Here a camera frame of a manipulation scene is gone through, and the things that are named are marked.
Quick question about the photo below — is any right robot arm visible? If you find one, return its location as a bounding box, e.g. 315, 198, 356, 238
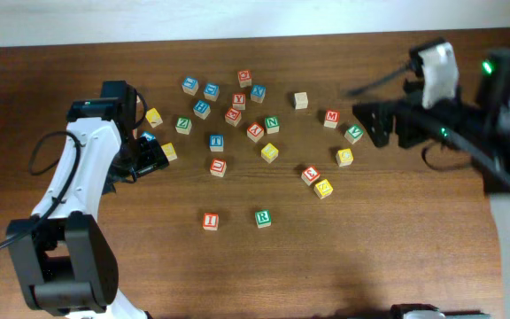
346, 38, 510, 318

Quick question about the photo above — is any yellow block centre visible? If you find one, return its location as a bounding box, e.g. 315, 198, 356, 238
260, 143, 279, 163

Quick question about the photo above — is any green Z block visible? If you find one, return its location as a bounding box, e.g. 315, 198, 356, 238
175, 117, 192, 135

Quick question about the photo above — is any red Q block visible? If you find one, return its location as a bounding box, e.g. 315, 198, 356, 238
237, 70, 252, 88

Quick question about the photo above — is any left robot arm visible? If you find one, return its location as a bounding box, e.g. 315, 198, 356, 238
6, 81, 169, 318

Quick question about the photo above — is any blue L block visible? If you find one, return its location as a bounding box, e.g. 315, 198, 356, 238
182, 76, 199, 96

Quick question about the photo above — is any red M block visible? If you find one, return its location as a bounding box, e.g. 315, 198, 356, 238
323, 110, 340, 128

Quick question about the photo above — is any green V block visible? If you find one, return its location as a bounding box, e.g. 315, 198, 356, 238
344, 125, 364, 144

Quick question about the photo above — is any plain wooden block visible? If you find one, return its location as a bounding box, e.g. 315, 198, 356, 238
294, 92, 308, 110

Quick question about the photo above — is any green N block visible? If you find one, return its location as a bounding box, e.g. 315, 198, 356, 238
265, 116, 280, 135

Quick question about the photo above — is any blue D block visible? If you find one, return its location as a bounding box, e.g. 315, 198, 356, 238
204, 82, 220, 101

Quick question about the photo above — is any yellow block middle left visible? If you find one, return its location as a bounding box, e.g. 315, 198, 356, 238
145, 108, 163, 128

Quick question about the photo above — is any green R block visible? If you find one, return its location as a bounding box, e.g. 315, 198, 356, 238
255, 210, 272, 229

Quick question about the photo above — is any red E block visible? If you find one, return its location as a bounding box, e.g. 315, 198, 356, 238
224, 107, 242, 127

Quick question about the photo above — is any blue X block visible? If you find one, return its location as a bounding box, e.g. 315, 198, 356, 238
251, 85, 267, 104

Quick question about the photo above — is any blue T block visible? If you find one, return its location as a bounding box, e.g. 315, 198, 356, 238
209, 135, 224, 152

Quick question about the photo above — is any yellow block lower right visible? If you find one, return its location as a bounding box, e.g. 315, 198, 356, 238
313, 179, 334, 199

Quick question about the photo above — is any red Y block upper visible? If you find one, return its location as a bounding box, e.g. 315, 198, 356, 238
232, 93, 246, 110

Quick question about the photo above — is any yellow C block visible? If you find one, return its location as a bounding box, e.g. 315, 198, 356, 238
336, 148, 354, 167

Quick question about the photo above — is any blue H block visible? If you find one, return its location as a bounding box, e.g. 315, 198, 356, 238
193, 100, 211, 120

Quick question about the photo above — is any yellow S block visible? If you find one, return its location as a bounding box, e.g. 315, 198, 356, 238
161, 143, 177, 161

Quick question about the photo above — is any red U block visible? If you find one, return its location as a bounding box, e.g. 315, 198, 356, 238
210, 159, 227, 177

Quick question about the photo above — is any red I block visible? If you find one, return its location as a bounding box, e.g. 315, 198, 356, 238
202, 213, 220, 230

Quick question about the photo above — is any red y block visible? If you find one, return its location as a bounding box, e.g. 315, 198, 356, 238
246, 122, 265, 143
232, 93, 246, 110

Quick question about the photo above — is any red 3 block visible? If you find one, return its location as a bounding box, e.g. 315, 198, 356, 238
301, 166, 321, 186

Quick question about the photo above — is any red Y block lower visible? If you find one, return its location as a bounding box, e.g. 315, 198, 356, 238
246, 122, 265, 143

